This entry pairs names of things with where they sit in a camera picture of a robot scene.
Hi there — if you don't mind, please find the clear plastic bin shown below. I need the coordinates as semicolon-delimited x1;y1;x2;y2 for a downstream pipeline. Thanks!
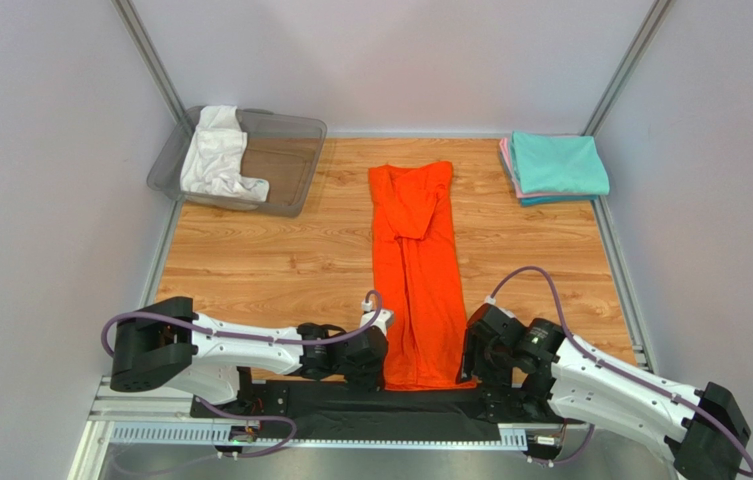
146;106;327;217

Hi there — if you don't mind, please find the corner aluminium post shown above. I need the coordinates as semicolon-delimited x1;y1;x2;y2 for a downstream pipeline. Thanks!
111;0;189;123
582;0;675;136

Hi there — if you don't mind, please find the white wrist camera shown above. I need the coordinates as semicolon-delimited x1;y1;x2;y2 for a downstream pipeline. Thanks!
359;300;394;336
485;296;516;319

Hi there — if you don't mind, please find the aluminium frame rail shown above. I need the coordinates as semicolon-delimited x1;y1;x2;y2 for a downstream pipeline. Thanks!
66;376;710;480

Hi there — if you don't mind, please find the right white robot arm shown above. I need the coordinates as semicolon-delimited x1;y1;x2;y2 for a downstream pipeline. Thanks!
457;303;753;479

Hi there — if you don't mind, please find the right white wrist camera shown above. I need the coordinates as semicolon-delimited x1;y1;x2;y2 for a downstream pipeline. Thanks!
485;296;516;319

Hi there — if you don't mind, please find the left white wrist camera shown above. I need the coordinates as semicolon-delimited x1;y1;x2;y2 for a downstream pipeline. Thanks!
359;300;394;336

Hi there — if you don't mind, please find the right corner aluminium post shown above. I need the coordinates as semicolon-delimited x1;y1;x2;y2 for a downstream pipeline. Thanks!
582;0;675;136

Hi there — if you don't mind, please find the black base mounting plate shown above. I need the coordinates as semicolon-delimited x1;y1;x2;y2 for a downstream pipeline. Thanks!
218;381;562;441

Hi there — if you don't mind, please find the white t shirt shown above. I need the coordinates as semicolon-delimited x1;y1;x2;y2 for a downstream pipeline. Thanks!
180;105;270;202

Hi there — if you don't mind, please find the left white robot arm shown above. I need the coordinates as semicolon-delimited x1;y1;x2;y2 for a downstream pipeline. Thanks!
100;290;394;406

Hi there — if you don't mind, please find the pink folded t shirt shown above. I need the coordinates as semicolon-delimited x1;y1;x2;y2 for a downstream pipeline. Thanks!
499;138;589;200

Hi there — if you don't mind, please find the orange t shirt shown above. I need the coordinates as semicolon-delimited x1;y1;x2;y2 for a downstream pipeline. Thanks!
368;161;474;391

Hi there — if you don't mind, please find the dark teal folded t shirt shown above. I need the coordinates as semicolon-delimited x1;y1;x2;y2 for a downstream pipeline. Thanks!
519;195;598;207

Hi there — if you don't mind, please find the left corner aluminium post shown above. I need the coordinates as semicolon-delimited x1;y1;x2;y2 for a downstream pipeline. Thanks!
111;0;189;123

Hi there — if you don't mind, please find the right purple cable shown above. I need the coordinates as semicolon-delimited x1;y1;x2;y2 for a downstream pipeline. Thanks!
485;266;753;479

